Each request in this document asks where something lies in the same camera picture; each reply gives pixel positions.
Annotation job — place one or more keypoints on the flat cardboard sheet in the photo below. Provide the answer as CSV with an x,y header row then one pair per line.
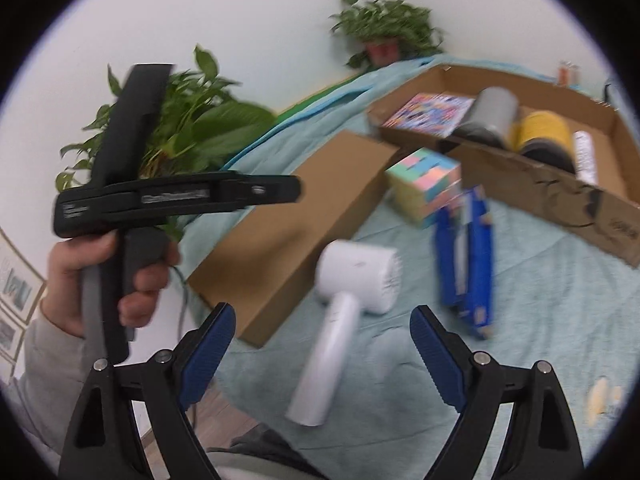
x,y
290,240

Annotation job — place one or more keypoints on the white hair dryer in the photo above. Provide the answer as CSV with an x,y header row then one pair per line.
x,y
350,270

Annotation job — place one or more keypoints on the green mat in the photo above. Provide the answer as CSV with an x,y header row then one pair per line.
x,y
310,100

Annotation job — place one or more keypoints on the person's grey clothing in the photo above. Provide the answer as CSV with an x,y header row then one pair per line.
x,y
270,447

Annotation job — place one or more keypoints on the framed picture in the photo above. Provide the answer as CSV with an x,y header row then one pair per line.
x,y
17,280
7,332

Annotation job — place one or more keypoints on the person's left hand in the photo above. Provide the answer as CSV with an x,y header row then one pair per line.
x,y
65,280

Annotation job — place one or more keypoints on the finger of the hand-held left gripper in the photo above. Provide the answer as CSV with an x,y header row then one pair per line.
x,y
275,190

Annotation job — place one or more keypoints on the white plastic bottle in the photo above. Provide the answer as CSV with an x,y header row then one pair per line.
x,y
585,155

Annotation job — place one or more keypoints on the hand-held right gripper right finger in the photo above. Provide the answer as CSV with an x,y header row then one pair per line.
x,y
435,355

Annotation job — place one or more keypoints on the small potted green plant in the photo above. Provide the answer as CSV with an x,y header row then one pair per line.
x,y
390,25

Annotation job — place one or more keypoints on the small orange glass jar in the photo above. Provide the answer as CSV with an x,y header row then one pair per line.
x,y
567,75

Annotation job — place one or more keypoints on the silver metal can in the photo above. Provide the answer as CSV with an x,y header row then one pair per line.
x,y
492,110

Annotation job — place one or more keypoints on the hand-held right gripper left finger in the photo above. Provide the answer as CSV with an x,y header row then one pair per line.
x,y
210,355

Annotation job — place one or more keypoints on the pastel puzzle cube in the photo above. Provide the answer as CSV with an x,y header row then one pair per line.
x,y
425,185

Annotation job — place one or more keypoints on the large leafy green plant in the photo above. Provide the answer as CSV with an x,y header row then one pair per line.
x,y
220,125

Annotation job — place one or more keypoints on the cardboard box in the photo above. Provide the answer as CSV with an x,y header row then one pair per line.
x,y
550,180

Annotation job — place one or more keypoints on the person's left forearm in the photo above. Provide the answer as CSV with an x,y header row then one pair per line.
x,y
45,375

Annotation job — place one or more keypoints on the colourful board game box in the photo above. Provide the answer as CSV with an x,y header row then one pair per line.
x,y
430,112

